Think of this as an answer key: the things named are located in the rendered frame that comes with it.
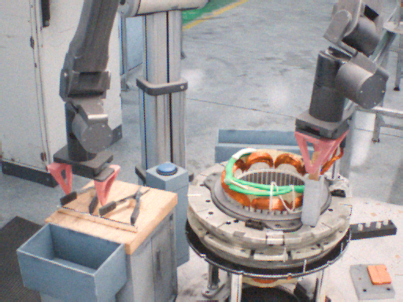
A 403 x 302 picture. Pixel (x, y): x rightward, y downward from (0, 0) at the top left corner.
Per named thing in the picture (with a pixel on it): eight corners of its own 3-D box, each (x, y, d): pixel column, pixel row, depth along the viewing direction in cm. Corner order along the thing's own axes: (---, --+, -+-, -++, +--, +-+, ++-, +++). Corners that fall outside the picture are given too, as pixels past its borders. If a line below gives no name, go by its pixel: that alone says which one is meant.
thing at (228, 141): (305, 226, 160) (315, 131, 148) (308, 248, 151) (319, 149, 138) (216, 224, 162) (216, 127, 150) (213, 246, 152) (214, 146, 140)
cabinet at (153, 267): (140, 354, 116) (131, 254, 105) (65, 328, 123) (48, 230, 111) (179, 300, 132) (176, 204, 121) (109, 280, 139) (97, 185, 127)
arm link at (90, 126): (105, 63, 105) (61, 65, 101) (128, 85, 96) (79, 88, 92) (100, 123, 110) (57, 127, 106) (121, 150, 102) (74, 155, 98)
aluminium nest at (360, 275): (393, 298, 131) (396, 290, 130) (358, 300, 131) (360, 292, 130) (382, 268, 142) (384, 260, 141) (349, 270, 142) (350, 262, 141)
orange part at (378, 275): (391, 284, 133) (392, 281, 133) (372, 285, 133) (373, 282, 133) (385, 267, 140) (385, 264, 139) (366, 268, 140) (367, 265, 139)
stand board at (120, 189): (131, 255, 105) (130, 244, 104) (46, 230, 111) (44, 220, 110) (177, 203, 121) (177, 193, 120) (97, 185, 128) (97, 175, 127)
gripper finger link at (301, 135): (338, 169, 101) (349, 119, 96) (323, 185, 95) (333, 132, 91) (304, 156, 104) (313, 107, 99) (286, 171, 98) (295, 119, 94)
